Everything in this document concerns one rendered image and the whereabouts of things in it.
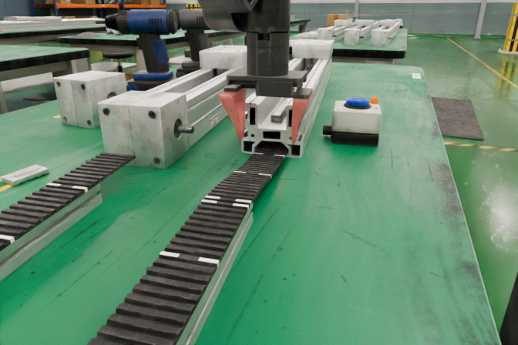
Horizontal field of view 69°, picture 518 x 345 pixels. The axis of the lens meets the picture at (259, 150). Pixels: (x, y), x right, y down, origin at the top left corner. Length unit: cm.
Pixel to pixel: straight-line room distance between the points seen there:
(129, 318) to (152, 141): 33
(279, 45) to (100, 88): 42
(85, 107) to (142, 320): 58
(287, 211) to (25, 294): 27
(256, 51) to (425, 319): 35
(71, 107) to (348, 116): 53
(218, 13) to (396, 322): 42
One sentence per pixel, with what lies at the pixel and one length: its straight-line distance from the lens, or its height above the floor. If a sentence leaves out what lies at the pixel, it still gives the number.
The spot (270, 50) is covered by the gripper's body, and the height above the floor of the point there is 95.
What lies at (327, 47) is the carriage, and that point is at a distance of 113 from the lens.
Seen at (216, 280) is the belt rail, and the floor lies 79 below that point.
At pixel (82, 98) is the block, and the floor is 84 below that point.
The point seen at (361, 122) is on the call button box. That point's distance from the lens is 66.
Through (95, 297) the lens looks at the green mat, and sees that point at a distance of 36.
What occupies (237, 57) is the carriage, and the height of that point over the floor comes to 89.
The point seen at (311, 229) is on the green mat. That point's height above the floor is 78.
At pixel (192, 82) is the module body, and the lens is 83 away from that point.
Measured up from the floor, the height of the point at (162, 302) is 81.
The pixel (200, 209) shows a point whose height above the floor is 81.
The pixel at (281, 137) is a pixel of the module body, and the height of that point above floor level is 81.
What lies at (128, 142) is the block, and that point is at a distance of 58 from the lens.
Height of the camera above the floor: 100
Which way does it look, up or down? 21 degrees down
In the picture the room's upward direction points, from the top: straight up
